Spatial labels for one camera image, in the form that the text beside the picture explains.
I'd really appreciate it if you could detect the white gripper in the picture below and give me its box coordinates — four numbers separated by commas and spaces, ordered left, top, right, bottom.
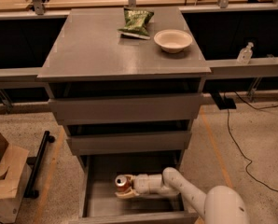
115, 174, 149, 199

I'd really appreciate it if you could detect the green chip bag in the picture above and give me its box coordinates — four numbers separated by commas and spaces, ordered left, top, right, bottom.
118, 7, 154, 40

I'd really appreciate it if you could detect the grey middle drawer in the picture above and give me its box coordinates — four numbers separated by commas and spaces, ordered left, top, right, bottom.
67, 131, 191, 156

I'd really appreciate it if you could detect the red coke can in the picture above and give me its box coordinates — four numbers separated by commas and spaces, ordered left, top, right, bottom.
115, 175, 132, 192

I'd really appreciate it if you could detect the clear sanitizer bottle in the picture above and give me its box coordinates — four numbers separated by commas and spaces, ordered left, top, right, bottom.
237, 42, 254, 64

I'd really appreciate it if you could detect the grey open bottom drawer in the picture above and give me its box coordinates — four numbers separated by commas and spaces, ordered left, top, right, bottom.
69, 151, 198, 224

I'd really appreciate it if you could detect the white paper bowl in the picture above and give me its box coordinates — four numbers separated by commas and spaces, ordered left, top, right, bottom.
154, 29, 193, 53

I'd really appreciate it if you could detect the grey top drawer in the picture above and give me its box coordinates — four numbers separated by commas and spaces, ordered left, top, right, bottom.
49, 93, 202, 125

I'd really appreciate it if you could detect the black metal stand foot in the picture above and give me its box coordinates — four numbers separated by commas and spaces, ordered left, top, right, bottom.
24, 131, 55, 199

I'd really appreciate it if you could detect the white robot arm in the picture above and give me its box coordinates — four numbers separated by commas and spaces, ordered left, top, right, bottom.
115, 167, 250, 224

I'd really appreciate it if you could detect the black table foot bracket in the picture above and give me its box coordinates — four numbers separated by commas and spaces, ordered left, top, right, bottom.
211, 92, 236, 110

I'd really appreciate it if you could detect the grey drawer cabinet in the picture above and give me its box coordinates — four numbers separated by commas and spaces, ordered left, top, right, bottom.
36, 6, 212, 224

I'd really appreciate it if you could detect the cardboard box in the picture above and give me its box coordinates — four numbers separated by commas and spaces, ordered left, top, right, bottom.
0, 133, 31, 224

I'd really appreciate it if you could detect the black floor cable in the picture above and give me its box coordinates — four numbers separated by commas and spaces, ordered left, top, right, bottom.
222, 91, 278, 210

